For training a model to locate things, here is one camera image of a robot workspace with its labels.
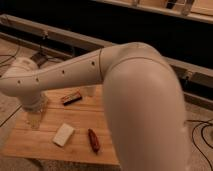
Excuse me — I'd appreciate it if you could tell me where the red-brown pocket knife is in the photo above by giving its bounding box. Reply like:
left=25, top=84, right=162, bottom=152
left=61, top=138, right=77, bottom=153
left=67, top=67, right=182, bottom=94
left=88, top=129, right=100, bottom=153

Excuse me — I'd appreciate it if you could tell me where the black cable right floor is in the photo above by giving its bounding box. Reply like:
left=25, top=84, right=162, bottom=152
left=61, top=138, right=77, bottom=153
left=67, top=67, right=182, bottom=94
left=185, top=118, right=213, bottom=168

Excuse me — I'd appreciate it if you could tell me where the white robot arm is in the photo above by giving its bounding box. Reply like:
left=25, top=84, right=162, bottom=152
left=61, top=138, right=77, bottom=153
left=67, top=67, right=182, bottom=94
left=0, top=42, right=190, bottom=171

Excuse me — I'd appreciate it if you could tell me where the wooden brush with black bristles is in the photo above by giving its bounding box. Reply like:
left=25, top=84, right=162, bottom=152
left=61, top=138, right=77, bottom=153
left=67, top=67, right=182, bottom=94
left=61, top=92, right=82, bottom=106

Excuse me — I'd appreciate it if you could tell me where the beige sponge block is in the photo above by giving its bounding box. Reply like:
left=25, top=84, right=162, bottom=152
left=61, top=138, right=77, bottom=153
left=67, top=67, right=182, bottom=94
left=53, top=123, right=74, bottom=147

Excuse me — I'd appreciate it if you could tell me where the wooden table board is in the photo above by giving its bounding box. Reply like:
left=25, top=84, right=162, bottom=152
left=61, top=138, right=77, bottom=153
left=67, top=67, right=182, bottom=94
left=2, top=86, right=119, bottom=165

